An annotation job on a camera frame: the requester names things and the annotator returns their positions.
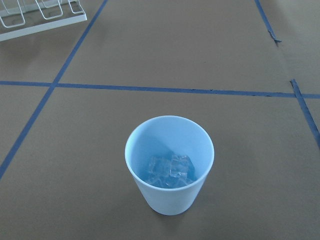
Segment light blue cup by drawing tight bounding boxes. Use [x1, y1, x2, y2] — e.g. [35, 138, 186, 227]
[124, 115, 215, 216]

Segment clear ice cubes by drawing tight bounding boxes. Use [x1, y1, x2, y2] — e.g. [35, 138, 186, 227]
[144, 154, 197, 189]

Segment white wire cup rack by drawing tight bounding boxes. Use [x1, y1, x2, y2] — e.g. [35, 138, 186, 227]
[0, 0, 87, 42]

